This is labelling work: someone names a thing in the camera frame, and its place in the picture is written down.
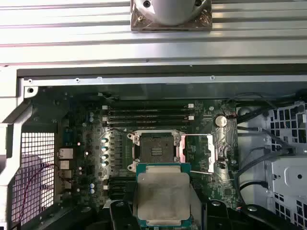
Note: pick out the silver USB port block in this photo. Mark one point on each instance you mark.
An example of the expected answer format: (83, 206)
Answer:
(64, 164)

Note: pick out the grey metal disk bay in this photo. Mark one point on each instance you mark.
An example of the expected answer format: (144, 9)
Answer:
(287, 172)

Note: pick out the round silver coin battery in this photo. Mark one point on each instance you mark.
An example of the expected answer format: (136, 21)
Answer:
(220, 121)

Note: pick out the CPU socket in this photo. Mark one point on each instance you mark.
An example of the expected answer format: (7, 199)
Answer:
(157, 146)

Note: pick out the grey metal PC case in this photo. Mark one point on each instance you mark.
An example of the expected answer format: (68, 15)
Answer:
(153, 80)

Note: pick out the metal socket cover frame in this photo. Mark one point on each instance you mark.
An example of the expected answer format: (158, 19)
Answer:
(211, 155)

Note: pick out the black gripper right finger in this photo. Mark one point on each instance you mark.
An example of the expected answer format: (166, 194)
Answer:
(217, 215)

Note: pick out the silver network port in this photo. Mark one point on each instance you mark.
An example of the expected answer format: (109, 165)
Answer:
(66, 153)

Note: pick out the small silver capacitor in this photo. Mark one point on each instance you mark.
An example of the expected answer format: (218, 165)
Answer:
(104, 164)
(104, 141)
(104, 149)
(104, 157)

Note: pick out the silver topped CPU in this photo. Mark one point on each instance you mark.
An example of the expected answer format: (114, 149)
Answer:
(163, 191)

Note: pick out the black RAM slot white latch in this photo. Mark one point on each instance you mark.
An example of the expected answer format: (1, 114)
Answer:
(148, 117)
(148, 105)
(122, 185)

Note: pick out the green motherboard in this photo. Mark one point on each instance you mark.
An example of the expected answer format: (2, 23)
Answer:
(216, 182)

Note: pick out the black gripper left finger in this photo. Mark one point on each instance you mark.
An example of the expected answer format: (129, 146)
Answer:
(120, 215)

